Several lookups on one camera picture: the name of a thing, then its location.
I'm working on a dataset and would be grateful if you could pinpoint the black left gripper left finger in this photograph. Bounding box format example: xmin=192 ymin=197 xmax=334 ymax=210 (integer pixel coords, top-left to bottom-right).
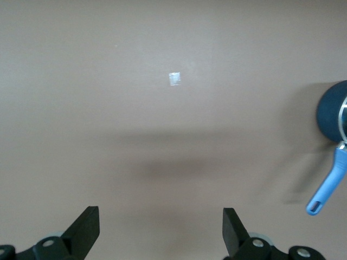
xmin=16 ymin=205 xmax=100 ymax=260

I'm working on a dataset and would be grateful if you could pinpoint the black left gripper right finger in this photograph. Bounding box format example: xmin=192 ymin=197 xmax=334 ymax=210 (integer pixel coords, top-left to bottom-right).
xmin=222 ymin=207 xmax=273 ymax=260

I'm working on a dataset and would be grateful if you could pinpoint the clear tape piece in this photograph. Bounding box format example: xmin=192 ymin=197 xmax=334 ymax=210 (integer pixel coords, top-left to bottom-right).
xmin=168 ymin=71 xmax=182 ymax=87

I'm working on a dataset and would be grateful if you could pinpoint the black pot with blue handle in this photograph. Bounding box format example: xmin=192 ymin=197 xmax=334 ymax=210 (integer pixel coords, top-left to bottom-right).
xmin=305 ymin=80 xmax=347 ymax=217

